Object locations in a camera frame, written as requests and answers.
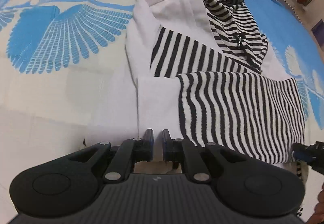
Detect black white striped hooded garment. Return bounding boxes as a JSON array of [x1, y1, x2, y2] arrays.
[[125, 0, 307, 217]]

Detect purple box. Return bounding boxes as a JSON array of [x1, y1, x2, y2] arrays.
[[311, 19, 324, 46]]

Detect person's right hand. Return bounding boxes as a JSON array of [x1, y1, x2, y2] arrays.
[[306, 185, 324, 224]]

